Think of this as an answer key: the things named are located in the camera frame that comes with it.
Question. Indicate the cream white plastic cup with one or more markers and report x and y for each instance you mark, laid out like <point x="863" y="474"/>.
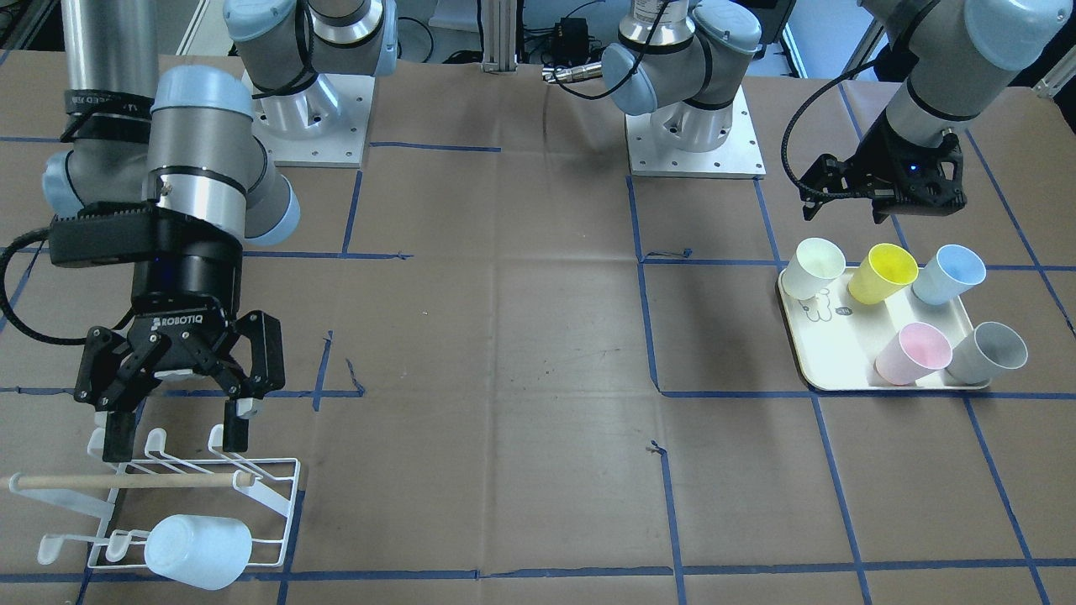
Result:
<point x="816" y="263"/>

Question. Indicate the grey plastic cup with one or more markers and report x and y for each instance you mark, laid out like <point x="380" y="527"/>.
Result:
<point x="991" y="350"/>

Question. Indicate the cream tray with rabbit print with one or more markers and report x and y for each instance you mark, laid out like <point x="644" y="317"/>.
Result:
<point x="836" y="339"/>

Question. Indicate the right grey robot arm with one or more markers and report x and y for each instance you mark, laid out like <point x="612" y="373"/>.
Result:
<point x="165" y="172"/>

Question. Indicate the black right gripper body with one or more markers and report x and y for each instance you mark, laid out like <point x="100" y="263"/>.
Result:
<point x="187" y="286"/>

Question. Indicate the light blue plastic cup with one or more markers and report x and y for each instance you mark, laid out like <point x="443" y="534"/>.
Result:
<point x="953" y="270"/>
<point x="202" y="551"/>

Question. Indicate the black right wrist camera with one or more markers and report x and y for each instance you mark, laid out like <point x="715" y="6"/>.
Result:
<point x="102" y="238"/>

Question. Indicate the white wire cup rack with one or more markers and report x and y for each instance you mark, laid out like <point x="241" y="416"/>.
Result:
<point x="127" y="500"/>

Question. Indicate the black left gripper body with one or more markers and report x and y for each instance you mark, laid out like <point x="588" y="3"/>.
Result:
<point x="877" y="157"/>

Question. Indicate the yellow plastic cup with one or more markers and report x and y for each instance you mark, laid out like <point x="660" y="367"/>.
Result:
<point x="886" y="269"/>

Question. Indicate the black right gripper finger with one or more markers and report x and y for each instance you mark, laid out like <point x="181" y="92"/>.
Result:
<point x="236" y="425"/>
<point x="119" y="438"/>

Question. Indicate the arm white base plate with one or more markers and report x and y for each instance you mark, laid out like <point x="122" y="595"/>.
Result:
<point x="684" y="141"/>
<point x="324" y="126"/>

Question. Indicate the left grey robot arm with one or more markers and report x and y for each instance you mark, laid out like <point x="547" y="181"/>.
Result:
<point x="680" y="63"/>

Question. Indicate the aluminium frame post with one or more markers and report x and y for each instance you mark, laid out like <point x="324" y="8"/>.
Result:
<point x="500" y="34"/>

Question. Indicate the pink plastic cup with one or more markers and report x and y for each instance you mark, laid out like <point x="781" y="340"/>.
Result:
<point x="917" y="350"/>

